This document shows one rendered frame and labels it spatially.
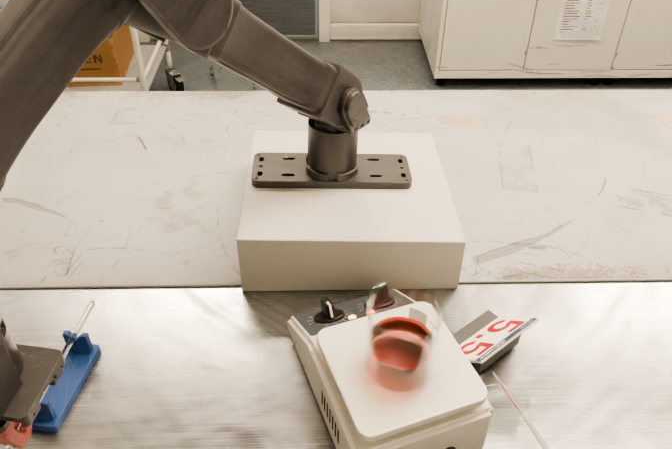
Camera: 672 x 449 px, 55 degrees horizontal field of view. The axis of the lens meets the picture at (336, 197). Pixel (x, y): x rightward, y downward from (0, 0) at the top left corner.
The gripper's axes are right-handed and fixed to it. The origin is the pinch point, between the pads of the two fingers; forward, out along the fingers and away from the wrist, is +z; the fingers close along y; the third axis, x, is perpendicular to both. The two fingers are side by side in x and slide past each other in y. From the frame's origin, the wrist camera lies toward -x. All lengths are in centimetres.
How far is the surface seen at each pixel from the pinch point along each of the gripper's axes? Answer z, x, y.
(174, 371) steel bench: 3.1, 10.7, 10.2
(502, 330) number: 0.5, 19.2, 43.6
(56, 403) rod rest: 2.0, 4.7, 0.6
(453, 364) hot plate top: -6.0, 9.1, 37.6
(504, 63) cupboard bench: 86, 250, 72
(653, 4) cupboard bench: 58, 261, 132
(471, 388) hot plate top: -6.0, 6.8, 39.2
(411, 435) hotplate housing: -4.1, 2.8, 34.4
